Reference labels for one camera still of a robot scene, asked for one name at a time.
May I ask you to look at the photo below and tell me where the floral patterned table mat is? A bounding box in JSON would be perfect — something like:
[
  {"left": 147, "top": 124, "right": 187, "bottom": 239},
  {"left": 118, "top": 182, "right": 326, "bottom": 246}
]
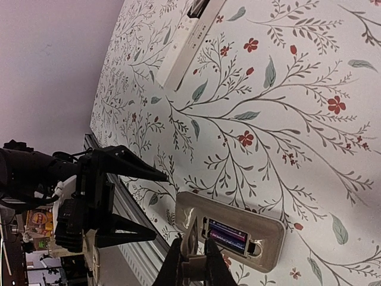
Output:
[{"left": 90, "top": 1, "right": 380, "bottom": 285}]

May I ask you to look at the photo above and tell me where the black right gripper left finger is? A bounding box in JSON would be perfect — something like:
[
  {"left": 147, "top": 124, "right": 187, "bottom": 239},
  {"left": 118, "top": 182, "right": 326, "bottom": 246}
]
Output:
[{"left": 152, "top": 236, "right": 183, "bottom": 286}]

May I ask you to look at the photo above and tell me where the black battery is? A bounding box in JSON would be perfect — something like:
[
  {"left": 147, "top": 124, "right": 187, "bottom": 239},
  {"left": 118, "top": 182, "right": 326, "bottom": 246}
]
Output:
[{"left": 208, "top": 219, "right": 248, "bottom": 243}]

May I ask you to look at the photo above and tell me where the grey remote battery cover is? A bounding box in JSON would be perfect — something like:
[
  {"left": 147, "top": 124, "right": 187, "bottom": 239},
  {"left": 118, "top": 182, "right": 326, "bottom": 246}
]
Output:
[{"left": 180, "top": 216, "right": 207, "bottom": 285}]

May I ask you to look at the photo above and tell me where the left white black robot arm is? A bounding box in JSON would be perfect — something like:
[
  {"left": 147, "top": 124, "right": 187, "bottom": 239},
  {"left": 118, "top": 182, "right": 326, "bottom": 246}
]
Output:
[{"left": 1, "top": 141, "right": 168, "bottom": 253}]

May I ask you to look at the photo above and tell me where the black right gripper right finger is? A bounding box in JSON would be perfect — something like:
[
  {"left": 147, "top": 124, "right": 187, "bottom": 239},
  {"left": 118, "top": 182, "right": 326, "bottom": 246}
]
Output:
[{"left": 204, "top": 238, "right": 237, "bottom": 286}]

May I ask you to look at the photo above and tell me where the long white remote control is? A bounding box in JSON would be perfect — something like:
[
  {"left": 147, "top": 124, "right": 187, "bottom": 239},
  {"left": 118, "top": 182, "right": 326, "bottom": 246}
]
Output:
[{"left": 156, "top": 0, "right": 226, "bottom": 91}]

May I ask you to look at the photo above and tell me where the white air conditioner remote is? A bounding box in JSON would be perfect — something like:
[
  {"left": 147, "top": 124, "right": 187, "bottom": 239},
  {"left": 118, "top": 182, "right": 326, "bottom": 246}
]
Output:
[{"left": 175, "top": 191, "right": 286, "bottom": 273}]

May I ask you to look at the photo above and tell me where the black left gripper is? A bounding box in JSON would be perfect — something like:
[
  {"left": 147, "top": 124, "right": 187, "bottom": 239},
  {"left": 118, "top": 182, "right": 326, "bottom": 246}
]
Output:
[{"left": 74, "top": 145, "right": 168, "bottom": 248}]

